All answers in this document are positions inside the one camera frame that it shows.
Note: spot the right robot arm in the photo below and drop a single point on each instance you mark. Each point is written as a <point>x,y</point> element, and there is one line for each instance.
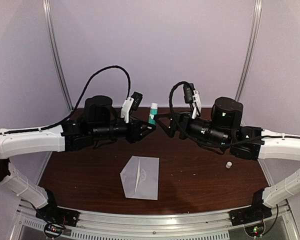
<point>224,132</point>

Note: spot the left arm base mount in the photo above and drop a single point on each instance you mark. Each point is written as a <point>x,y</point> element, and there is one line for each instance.
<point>58,221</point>

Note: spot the white glue stick cap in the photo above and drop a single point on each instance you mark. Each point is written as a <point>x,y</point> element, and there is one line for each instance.
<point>228,165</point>

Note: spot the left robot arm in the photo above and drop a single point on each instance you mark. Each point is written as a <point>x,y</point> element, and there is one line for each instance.
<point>98,122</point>

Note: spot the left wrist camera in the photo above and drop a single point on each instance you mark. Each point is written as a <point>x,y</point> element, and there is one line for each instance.
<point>130,104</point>

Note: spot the white green glue stick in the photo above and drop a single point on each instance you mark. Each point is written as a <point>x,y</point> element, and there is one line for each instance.
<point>153,111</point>

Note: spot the left aluminium frame post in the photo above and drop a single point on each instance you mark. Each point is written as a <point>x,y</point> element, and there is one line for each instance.
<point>55,53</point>

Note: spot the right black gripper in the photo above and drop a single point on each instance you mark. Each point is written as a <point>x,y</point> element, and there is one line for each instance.
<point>174,127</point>

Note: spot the right aluminium frame post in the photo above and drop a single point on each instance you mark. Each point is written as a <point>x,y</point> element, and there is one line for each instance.
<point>254,31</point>

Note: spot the grey envelope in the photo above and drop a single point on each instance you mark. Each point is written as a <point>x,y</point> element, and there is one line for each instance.
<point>140,178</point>

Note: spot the front aluminium rail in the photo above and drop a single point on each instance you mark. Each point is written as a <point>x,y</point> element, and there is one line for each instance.
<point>211,225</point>

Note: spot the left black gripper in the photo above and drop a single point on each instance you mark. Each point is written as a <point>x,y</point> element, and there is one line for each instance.
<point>135,131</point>

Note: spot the aluminium frame post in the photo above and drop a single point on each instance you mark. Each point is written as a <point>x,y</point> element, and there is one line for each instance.
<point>254,31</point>
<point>55,53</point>

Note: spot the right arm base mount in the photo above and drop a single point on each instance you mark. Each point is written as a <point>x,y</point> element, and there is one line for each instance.
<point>252,219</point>

